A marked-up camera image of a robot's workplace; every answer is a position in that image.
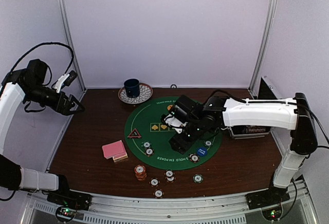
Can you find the red five chip stack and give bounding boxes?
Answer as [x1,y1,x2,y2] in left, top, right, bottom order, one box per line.
[134,165,147,181]

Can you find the hundred chip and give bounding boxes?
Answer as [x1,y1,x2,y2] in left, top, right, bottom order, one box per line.
[154,189,164,198]
[150,178,159,187]
[164,170,174,178]
[145,148,154,157]
[166,176,175,182]

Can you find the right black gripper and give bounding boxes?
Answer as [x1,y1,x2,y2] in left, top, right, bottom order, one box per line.
[169,120,205,155]

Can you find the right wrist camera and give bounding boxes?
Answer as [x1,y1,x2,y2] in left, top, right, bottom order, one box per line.
[161,95,201,134]

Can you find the green twenty chip stack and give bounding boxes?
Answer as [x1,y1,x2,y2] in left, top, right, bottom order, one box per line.
[193,174,204,183]

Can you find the right aluminium frame post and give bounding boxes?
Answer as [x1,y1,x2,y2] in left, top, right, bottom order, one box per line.
[248,0,278,95]

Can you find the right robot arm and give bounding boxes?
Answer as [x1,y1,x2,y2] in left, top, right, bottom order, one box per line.
[161,92,320,204]

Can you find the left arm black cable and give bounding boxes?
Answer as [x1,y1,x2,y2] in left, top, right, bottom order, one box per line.
[5,41,75,86]

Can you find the round green poker mat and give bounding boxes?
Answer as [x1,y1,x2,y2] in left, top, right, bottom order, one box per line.
[124,96,223,171]

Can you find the green chips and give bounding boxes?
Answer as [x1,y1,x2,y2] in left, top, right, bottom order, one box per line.
[143,141,151,148]

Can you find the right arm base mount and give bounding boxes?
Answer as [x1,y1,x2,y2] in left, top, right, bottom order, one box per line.
[246,190,290,210]

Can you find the blue small blind button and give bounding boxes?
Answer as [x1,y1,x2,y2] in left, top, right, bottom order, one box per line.
[196,147,208,157]

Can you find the hundred chips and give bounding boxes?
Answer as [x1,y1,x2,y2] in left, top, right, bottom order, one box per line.
[189,153,199,163]

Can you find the dark blue mug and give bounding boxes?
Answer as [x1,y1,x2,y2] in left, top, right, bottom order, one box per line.
[124,79,140,98]

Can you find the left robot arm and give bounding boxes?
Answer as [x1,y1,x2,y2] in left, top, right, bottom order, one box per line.
[1,59,85,206]

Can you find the patterned ceramic saucer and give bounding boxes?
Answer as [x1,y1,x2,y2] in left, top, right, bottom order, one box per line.
[118,83,153,105]

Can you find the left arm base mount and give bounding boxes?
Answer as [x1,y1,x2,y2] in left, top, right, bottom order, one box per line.
[47,192,92,211]

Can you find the red-backed card deck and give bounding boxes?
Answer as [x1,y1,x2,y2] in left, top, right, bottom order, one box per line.
[102,140,127,160]

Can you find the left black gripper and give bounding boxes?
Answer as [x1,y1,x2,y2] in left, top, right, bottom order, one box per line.
[24,83,85,115]

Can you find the aluminium poker chip case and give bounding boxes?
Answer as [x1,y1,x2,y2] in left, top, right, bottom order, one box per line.
[229,76,283,140]

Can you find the card box under deck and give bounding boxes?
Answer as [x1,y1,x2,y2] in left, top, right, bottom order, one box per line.
[113,154,128,163]

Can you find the left aluminium frame post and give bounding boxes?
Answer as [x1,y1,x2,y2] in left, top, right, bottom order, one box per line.
[58,0,86,92]

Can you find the aluminium frame post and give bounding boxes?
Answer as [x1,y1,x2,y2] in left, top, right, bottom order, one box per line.
[58,0,86,92]
[248,0,278,95]

